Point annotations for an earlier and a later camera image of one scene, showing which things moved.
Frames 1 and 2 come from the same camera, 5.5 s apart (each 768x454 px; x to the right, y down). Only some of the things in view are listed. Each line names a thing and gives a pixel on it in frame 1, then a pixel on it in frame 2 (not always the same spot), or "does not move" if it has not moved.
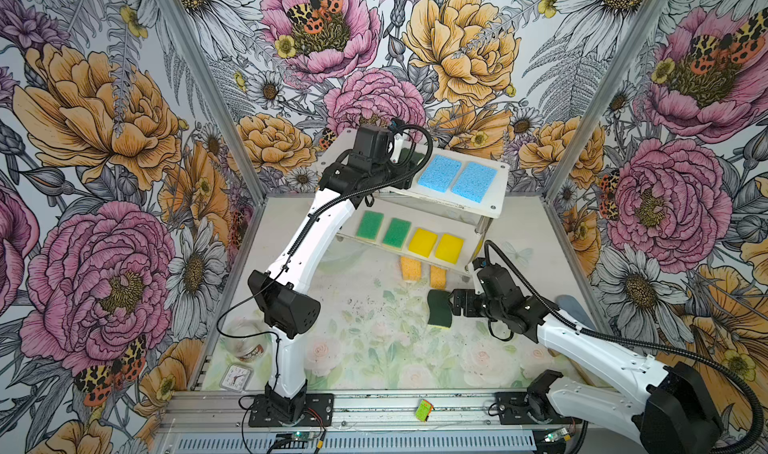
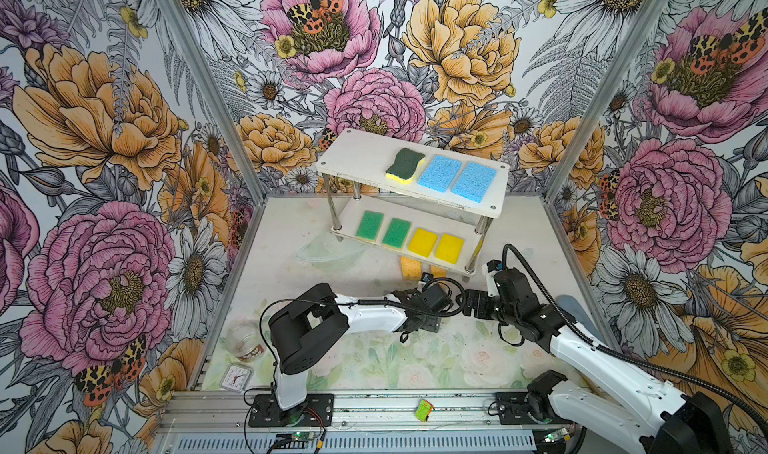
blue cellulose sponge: [474, 181] does not move
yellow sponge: [449, 248] does not move
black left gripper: [405, 184] → [432, 324]
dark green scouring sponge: [416, 158] does not move
